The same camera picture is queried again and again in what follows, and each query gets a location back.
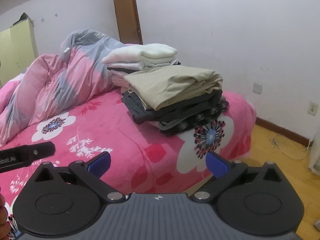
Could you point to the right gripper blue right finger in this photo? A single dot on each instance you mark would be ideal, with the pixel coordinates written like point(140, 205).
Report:
point(225, 172)

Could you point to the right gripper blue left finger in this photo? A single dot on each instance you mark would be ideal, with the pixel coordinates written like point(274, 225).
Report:
point(88, 174)

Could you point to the beige khaki trousers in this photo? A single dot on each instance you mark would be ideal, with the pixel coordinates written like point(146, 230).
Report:
point(164, 86)

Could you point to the stack of folded clothes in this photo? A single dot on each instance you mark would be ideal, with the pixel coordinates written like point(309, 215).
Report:
point(173, 119)

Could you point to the person's left hand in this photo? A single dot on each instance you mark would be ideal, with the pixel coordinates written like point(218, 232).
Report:
point(4, 224)

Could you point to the pink floral fleece bedsheet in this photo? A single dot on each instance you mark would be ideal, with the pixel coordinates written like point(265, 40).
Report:
point(144, 160)

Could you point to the pink grey floral duvet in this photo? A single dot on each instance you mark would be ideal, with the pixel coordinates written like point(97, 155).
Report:
point(55, 83)

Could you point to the pale yellow wardrobe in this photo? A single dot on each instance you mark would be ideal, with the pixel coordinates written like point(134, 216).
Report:
point(18, 50)

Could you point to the dark object atop wardrobe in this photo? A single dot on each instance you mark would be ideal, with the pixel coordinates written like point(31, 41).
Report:
point(23, 17)

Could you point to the brown wooden door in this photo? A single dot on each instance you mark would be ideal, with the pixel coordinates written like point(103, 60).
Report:
point(128, 21)

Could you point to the white wall socket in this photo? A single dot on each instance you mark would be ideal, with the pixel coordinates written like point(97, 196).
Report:
point(257, 88)
point(312, 108)

